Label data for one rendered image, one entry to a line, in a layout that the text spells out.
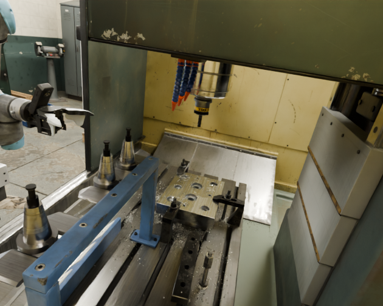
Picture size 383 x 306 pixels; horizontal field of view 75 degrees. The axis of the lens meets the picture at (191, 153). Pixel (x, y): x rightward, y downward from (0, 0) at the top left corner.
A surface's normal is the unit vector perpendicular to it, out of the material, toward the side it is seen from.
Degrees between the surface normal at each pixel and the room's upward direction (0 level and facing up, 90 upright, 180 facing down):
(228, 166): 24
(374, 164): 90
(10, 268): 0
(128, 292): 0
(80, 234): 0
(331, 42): 90
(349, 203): 90
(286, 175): 90
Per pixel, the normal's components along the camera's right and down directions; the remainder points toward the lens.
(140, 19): -0.25, 0.36
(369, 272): -0.85, 0.10
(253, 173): 0.03, -0.68
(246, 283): 0.14, -0.90
